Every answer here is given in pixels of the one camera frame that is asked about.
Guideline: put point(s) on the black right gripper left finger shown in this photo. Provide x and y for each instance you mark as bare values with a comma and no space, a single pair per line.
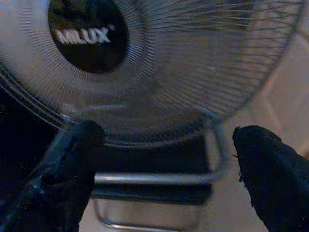
55,188

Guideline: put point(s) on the Milux metal floor fan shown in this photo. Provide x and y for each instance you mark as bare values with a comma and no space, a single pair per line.
87,36

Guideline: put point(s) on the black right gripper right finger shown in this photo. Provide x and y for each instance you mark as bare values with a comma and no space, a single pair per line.
275,181

